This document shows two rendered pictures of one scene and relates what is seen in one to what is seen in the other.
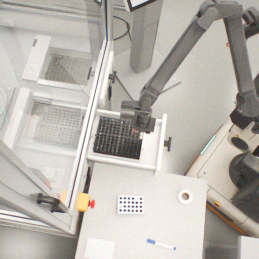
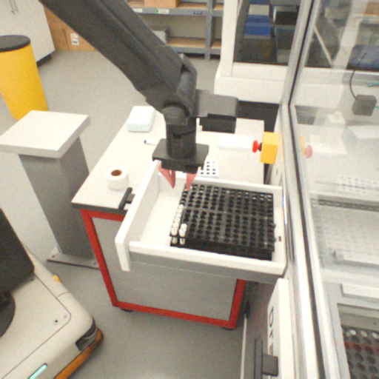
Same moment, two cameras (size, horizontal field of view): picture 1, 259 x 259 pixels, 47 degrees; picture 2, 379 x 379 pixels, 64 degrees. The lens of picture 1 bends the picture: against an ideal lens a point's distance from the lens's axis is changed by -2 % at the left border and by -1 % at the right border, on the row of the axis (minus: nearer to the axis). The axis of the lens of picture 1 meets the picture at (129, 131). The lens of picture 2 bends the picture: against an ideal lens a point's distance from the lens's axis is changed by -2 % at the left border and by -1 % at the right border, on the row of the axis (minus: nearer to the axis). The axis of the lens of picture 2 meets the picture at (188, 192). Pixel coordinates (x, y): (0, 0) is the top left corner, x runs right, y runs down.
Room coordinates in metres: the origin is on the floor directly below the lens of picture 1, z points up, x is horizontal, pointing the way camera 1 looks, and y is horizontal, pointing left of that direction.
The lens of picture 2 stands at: (1.03, 0.03, 1.41)
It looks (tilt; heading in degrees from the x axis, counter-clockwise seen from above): 42 degrees down; 188
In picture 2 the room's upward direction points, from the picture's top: straight up
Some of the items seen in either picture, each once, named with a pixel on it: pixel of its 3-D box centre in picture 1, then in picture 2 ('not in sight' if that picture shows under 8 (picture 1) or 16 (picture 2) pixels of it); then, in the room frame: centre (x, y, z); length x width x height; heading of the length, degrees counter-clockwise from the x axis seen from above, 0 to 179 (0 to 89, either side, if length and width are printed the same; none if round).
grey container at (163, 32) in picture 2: not in sight; (153, 35); (-3.41, -1.09, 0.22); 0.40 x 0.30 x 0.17; 87
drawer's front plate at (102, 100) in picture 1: (106, 79); (279, 374); (0.85, 0.15, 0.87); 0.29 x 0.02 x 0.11; 178
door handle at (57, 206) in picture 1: (55, 205); not in sight; (0.10, 0.17, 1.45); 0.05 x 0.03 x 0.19; 88
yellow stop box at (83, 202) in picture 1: (84, 202); (267, 147); (0.20, 0.16, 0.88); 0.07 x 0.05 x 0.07; 178
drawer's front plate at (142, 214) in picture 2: (160, 144); (142, 209); (0.52, -0.15, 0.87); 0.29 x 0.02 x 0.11; 178
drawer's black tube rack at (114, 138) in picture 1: (119, 138); (223, 222); (0.53, 0.05, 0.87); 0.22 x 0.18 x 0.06; 88
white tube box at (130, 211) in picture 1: (130, 205); (198, 172); (0.23, -0.05, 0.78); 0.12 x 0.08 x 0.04; 95
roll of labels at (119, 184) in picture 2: (184, 197); (117, 178); (0.30, -0.30, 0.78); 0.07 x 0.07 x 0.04
